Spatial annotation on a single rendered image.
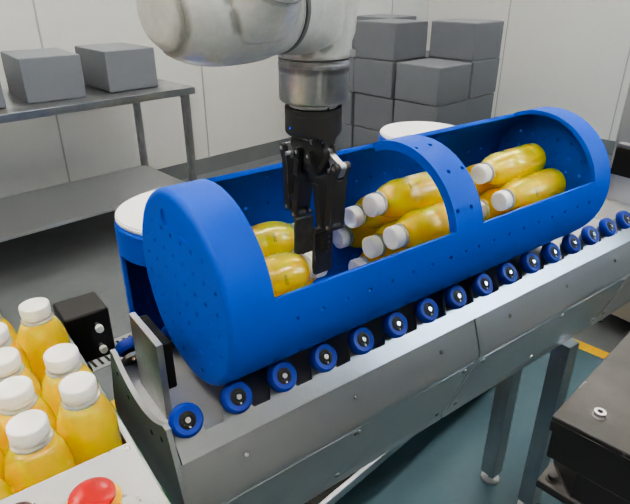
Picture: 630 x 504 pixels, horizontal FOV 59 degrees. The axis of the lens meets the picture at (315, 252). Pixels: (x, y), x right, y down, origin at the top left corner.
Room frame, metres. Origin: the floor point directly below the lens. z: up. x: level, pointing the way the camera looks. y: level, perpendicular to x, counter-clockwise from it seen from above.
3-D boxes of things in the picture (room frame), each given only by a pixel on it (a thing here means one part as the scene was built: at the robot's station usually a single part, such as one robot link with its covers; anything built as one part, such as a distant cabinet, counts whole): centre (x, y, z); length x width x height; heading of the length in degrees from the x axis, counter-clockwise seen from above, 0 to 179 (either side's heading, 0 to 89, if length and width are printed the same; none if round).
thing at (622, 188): (1.44, -0.84, 1.00); 0.10 x 0.04 x 0.15; 37
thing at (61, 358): (0.55, 0.30, 1.07); 0.04 x 0.04 x 0.02
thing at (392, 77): (4.65, -0.72, 0.59); 1.20 x 0.80 x 1.19; 44
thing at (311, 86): (0.74, 0.00, 1.36); 0.09 x 0.09 x 0.06
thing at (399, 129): (1.78, -0.35, 1.03); 0.28 x 0.28 x 0.01
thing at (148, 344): (0.64, 0.23, 0.99); 0.10 x 0.02 x 0.12; 37
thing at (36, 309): (0.66, 0.38, 1.07); 0.04 x 0.04 x 0.02
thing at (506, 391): (1.32, -0.57, 0.31); 0.06 x 0.06 x 0.63; 37
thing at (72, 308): (0.78, 0.38, 0.95); 0.10 x 0.07 x 0.10; 37
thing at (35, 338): (0.66, 0.38, 0.98); 0.07 x 0.07 x 0.16
